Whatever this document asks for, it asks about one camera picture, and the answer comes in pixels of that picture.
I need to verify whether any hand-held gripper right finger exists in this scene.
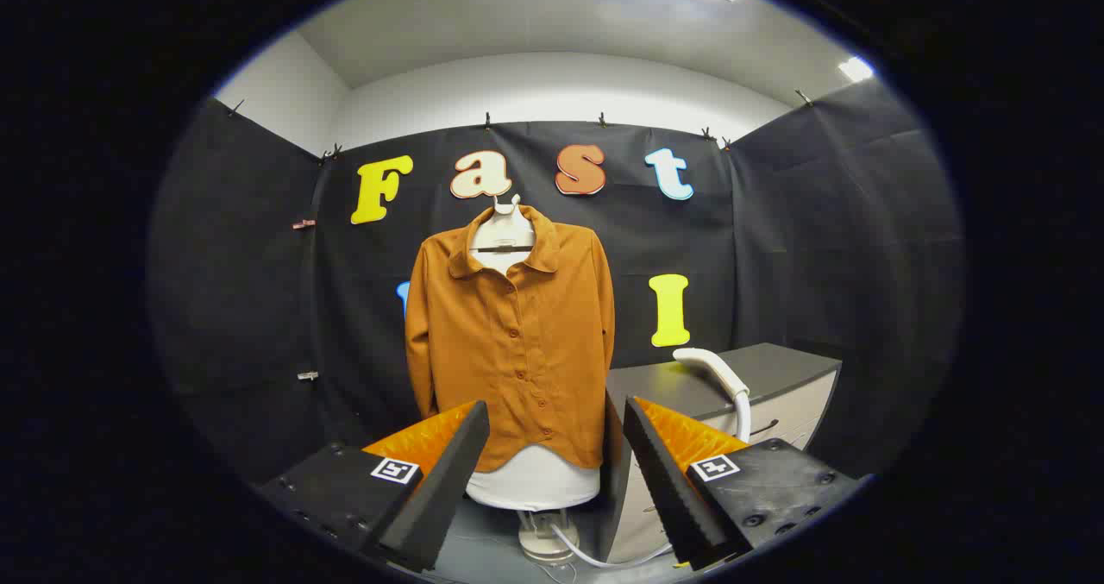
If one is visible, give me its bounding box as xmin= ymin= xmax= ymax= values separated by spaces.
xmin=623 ymin=396 xmax=872 ymax=571

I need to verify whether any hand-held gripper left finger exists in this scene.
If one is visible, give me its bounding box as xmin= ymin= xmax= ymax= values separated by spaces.
xmin=259 ymin=399 xmax=491 ymax=573

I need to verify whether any white garment steamer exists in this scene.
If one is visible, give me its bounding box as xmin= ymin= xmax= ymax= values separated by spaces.
xmin=673 ymin=348 xmax=751 ymax=400

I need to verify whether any brown button shirt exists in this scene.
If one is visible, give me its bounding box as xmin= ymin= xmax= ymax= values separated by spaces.
xmin=404 ymin=204 xmax=617 ymax=473

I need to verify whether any white mannequin torso form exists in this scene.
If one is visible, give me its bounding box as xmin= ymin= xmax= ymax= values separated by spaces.
xmin=466 ymin=194 xmax=602 ymax=512

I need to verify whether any white mannequin stand base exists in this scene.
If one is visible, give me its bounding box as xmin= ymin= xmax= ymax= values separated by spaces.
xmin=517 ymin=508 xmax=580 ymax=565

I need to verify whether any grey cabinet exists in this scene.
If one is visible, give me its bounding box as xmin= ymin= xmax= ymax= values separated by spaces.
xmin=601 ymin=342 xmax=843 ymax=565

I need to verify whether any black backdrop cloth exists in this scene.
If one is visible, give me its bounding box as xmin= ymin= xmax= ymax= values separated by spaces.
xmin=147 ymin=78 xmax=965 ymax=490

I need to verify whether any row of black clips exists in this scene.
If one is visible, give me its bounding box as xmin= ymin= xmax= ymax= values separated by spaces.
xmin=228 ymin=89 xmax=814 ymax=164

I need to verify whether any white steamer hose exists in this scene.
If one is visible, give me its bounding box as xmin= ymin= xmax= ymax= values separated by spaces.
xmin=550 ymin=390 xmax=754 ymax=569

